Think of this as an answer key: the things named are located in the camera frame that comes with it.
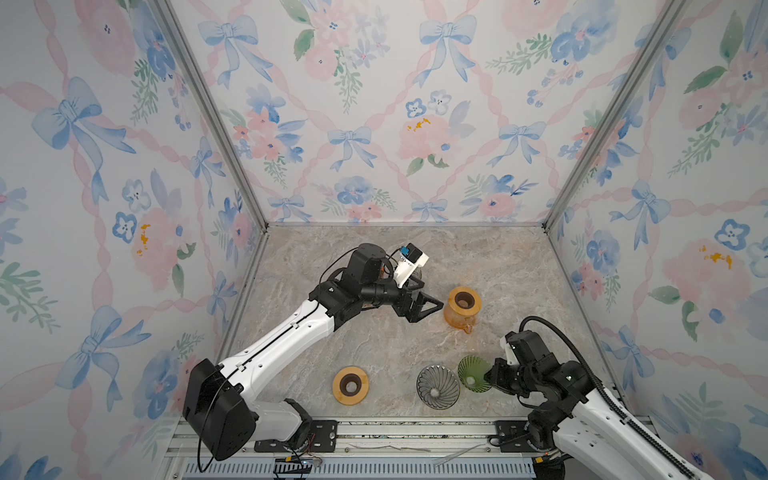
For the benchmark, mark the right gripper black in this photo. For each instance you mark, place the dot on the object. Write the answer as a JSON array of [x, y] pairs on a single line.
[[497, 378]]

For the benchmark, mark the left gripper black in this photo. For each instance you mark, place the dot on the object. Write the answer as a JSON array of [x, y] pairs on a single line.
[[402, 309]]

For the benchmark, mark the orange glass carafe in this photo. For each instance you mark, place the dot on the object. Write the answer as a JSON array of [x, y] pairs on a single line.
[[460, 317]]

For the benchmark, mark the green glass dripper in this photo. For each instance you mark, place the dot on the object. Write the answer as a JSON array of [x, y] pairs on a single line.
[[471, 372]]

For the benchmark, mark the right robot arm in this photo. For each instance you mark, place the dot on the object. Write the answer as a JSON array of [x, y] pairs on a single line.
[[579, 416]]

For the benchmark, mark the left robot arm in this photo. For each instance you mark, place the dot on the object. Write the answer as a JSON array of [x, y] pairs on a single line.
[[222, 402]]

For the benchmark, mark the grey glass dripper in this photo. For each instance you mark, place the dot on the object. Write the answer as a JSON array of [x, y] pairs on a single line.
[[438, 387]]

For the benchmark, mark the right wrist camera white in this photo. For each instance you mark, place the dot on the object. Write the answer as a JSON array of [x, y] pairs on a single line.
[[508, 351]]

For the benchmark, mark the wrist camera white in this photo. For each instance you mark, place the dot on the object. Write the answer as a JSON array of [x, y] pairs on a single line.
[[508, 351], [411, 258]]

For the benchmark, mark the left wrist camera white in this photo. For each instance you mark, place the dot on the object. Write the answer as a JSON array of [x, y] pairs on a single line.
[[411, 258]]

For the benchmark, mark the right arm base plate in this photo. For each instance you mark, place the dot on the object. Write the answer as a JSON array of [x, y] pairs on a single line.
[[525, 437]]

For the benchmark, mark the aluminium front rail frame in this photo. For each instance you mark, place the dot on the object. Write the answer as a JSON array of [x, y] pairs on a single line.
[[378, 448]]

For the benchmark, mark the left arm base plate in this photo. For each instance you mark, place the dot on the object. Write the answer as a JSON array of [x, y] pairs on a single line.
[[317, 436]]

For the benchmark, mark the left corner aluminium post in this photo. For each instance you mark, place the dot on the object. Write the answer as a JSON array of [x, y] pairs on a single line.
[[179, 45]]

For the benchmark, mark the corner aluminium post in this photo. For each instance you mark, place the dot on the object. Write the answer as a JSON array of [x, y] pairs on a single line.
[[660, 32], [179, 45]]

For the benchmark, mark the right corner aluminium post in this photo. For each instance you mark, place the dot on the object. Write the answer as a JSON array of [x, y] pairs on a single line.
[[660, 32]]

